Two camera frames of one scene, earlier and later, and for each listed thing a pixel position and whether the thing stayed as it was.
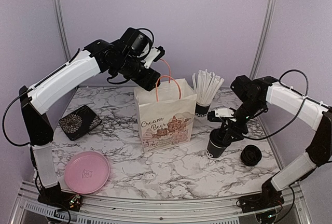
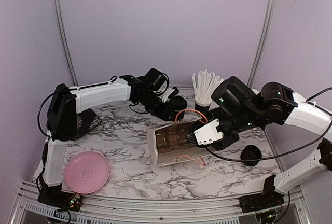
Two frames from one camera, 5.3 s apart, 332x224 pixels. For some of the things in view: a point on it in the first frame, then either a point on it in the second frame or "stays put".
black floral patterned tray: [77, 124] stays put
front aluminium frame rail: [108, 210] stays put
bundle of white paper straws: [208, 84] stays put
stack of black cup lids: [251, 155] stays put
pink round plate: [86, 172] stays put
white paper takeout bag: [166, 114] → [187, 152]
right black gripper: [242, 127] → [220, 144]
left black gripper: [148, 81] → [165, 112]
